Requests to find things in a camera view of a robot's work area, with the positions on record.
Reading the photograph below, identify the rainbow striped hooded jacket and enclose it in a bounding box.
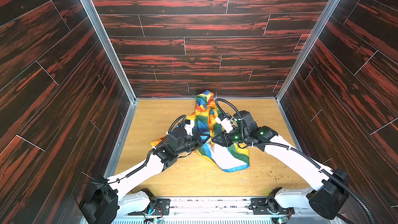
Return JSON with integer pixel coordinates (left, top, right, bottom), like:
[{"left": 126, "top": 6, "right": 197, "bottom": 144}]
[{"left": 148, "top": 90, "right": 250, "bottom": 172}]

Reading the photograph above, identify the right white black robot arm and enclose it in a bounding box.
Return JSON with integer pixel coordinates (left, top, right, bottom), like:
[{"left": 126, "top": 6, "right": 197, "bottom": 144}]
[{"left": 213, "top": 111, "right": 349, "bottom": 220}]

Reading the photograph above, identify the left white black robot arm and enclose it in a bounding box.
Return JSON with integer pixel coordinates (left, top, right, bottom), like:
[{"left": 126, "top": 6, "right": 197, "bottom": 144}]
[{"left": 78, "top": 127, "right": 210, "bottom": 224}]

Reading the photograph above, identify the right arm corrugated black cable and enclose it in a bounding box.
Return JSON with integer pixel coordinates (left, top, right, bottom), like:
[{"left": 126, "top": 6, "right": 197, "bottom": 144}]
[{"left": 214, "top": 98, "right": 377, "bottom": 224}]

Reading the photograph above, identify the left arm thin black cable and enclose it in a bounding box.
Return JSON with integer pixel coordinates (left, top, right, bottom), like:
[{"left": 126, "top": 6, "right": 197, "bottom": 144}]
[{"left": 73, "top": 114, "right": 187, "bottom": 200}]

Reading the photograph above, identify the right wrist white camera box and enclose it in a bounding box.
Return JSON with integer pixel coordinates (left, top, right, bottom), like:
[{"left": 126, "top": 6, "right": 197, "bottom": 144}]
[{"left": 216, "top": 115, "right": 234, "bottom": 133}]

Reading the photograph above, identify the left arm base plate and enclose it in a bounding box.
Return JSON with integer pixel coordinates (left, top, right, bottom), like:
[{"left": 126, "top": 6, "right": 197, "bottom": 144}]
[{"left": 128, "top": 198, "right": 171, "bottom": 216}]

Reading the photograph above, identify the aluminium front rail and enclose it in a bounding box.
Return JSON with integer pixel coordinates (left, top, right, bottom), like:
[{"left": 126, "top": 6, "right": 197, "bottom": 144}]
[{"left": 79, "top": 196, "right": 346, "bottom": 224}]

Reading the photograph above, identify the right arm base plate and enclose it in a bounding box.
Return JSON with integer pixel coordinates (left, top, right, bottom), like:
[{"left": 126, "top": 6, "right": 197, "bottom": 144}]
[{"left": 248, "top": 198, "right": 295, "bottom": 215}]

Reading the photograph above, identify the right aluminium corner post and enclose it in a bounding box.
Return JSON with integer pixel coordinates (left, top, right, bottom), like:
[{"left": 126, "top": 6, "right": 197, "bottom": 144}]
[{"left": 276, "top": 0, "right": 341, "bottom": 105}]

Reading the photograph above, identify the aluminium corner post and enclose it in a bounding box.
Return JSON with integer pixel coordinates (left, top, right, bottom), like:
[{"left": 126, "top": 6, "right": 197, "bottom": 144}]
[
  {"left": 80, "top": 0, "right": 137, "bottom": 104},
  {"left": 276, "top": 0, "right": 341, "bottom": 105}
]

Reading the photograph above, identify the left aluminium corner post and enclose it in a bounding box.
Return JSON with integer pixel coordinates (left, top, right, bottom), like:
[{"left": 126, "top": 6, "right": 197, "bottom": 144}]
[{"left": 80, "top": 0, "right": 137, "bottom": 104}]

